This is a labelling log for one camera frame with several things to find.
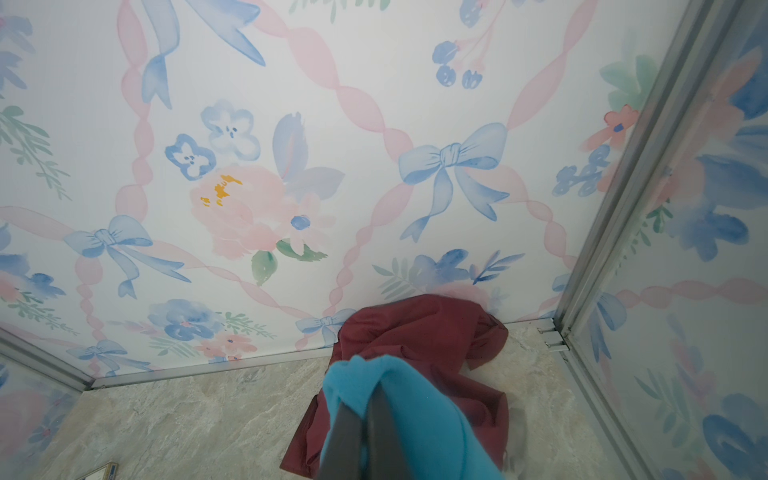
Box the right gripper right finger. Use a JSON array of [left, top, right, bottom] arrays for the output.
[[364, 385, 413, 480]]

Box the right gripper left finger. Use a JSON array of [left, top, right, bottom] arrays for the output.
[[316, 403, 364, 480]]

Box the teal cloth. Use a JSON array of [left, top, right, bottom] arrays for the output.
[[323, 355, 502, 479]]

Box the maroon cloth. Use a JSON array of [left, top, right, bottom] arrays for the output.
[[281, 294, 509, 479]]

